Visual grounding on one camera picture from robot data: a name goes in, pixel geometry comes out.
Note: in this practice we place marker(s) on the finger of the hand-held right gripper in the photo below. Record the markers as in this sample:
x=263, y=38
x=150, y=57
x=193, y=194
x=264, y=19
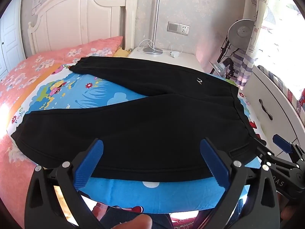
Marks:
x=281, y=144
x=263, y=151

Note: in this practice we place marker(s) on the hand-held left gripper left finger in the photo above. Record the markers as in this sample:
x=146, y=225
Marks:
x=90, y=162

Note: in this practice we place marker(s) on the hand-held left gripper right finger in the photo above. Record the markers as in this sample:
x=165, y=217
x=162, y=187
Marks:
x=214, y=162

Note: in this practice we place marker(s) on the black pants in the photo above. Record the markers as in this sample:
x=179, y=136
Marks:
x=143, y=114

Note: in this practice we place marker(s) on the person's right hand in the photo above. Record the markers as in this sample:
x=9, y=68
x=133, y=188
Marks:
x=288, y=216

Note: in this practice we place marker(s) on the person's left hand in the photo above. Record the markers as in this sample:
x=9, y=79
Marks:
x=133, y=222

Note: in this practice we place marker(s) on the white cabinet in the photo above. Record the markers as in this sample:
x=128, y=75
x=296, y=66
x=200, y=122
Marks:
x=274, y=93

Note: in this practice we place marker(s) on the blue cartoon printed blanket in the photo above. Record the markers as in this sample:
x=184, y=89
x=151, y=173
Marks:
x=107, y=93

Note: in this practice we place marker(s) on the white nightstand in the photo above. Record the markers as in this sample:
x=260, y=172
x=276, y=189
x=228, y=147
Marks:
x=185, y=59

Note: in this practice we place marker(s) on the pink floral bed sheet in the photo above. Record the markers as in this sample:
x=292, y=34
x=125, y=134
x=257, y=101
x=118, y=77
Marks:
x=14, y=81

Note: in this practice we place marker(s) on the yellow cloth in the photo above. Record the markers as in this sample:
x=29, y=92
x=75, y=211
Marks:
x=121, y=53

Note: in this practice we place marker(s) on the pink floral pillow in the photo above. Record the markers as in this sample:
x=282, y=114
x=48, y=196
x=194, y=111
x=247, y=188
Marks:
x=95, y=47

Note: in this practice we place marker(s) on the white charger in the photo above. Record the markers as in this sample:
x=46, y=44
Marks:
x=175, y=54

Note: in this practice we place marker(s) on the round silver lamp head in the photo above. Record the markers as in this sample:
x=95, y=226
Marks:
x=240, y=32

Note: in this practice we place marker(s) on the printed curtain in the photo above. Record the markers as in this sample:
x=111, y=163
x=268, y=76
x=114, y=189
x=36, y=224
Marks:
x=262, y=16

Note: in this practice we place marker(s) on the white wooden headboard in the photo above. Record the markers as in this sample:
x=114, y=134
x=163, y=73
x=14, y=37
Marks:
x=78, y=21

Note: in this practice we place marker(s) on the white wardrobe door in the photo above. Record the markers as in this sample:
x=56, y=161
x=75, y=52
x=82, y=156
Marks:
x=12, y=33

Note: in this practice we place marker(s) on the grey wall socket panel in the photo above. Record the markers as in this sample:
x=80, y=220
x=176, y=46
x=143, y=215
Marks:
x=178, y=28

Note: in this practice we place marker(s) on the paper wall notice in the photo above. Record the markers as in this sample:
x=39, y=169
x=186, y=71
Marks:
x=37, y=2

